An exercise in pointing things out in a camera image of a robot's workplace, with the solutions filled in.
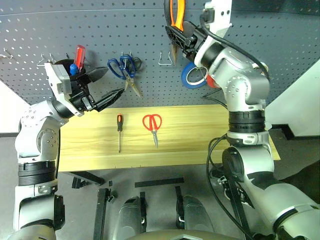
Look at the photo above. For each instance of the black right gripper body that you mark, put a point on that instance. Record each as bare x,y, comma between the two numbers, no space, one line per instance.
192,42

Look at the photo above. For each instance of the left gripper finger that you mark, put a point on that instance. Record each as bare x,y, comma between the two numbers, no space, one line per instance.
110,98
98,74

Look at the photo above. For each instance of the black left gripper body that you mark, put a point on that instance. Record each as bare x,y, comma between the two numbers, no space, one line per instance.
80,98

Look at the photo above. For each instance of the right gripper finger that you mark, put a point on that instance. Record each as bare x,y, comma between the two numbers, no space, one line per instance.
175,36
189,28

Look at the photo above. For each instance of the orange and black pliers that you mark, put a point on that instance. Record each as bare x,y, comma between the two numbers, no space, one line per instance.
178,15

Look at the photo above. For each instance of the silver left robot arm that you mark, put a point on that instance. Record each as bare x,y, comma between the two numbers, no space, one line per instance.
37,140

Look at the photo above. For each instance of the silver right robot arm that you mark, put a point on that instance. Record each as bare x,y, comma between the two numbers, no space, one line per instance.
250,82

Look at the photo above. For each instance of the blue tape roll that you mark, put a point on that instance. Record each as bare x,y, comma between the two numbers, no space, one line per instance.
186,78

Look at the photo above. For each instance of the red tape roll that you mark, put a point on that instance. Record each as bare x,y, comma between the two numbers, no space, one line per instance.
211,82

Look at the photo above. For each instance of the dark grey pegboard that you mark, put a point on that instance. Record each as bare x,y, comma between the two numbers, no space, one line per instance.
125,30

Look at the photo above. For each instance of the orange and black screwdriver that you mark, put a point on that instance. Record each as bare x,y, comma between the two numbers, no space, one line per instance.
120,125

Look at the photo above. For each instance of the black cup holder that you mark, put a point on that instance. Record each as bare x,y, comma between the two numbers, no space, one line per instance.
62,66

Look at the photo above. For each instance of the black floor strip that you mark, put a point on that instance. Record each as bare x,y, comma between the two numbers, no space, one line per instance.
160,182

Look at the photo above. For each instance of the silver robot leg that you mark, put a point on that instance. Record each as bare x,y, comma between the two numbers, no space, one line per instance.
195,213
131,215

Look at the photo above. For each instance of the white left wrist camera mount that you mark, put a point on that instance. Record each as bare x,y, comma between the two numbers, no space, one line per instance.
58,80

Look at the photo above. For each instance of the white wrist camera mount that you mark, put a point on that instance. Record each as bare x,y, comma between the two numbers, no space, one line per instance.
58,80
218,15

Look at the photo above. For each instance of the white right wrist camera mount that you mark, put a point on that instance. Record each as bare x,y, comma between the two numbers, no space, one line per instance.
218,15

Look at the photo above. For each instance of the black table leg frame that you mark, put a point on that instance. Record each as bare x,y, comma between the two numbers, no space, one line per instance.
90,177

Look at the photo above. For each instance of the black metal stand frame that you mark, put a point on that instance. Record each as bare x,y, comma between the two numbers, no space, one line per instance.
101,215

